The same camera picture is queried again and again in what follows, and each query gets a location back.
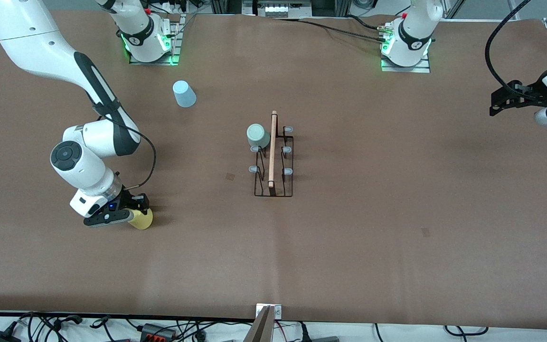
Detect light blue plastic cup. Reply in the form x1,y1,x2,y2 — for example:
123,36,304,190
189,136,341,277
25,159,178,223
172,80,197,108

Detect grey power strip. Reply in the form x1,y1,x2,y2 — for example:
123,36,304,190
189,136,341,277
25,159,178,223
243,0,312,19

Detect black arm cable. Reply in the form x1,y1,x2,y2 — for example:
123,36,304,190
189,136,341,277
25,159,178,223
485,0,533,93
94,102,157,191

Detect thin black base cable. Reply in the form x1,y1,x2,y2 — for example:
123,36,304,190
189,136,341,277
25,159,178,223
297,18,387,44

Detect white power strip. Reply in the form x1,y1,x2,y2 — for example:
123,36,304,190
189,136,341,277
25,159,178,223
160,0,189,14

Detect black wire cup holder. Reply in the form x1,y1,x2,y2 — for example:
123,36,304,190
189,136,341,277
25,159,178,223
248,111,295,198

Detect black cable loop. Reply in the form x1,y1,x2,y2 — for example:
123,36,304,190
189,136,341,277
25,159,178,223
443,325,489,336

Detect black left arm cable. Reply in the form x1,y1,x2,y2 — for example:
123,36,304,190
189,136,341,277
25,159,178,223
485,0,533,93

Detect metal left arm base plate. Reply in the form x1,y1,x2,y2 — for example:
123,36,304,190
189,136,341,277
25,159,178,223
381,53,431,74

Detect grey camera stand post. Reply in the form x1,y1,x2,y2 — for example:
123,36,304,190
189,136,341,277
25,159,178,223
243,306,274,342

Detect yellow plastic cup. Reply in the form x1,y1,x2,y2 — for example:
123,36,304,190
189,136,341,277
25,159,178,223
129,209,154,230

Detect brown table mat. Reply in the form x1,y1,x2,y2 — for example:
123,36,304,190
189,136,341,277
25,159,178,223
0,10,547,329

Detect small metal bracket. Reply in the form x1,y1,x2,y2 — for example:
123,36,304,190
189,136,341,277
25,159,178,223
256,304,282,320

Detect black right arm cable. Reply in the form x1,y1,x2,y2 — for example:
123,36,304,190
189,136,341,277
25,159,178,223
94,102,157,191

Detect thick black base cable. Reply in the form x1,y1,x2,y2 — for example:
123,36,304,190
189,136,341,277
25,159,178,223
347,15,388,33

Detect pale green plastic cup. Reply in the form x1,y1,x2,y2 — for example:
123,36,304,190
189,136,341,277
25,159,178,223
246,123,271,149

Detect black orange connector block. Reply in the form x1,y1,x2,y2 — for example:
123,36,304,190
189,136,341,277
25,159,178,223
141,323,177,341

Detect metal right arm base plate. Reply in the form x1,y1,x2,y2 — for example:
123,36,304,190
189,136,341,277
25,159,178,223
129,13,182,66

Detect tangled black cables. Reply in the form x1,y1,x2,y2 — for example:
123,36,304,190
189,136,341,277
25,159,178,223
0,311,255,342

